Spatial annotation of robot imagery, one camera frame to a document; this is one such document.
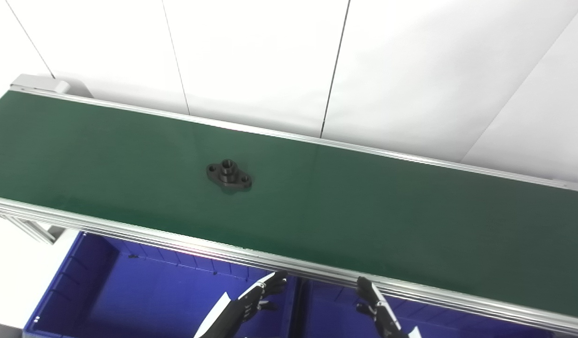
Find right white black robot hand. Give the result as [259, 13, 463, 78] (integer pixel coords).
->
[355, 276, 424, 338]

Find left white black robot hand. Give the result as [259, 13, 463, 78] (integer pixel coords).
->
[193, 270, 290, 338]

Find black flanged metal part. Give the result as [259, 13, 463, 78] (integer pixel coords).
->
[206, 159, 253, 195]

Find blue plastic bin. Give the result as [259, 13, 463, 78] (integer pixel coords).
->
[291, 277, 557, 338]
[23, 230, 299, 338]

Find green conveyor belt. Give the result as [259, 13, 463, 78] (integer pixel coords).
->
[0, 90, 578, 320]
[0, 73, 578, 338]

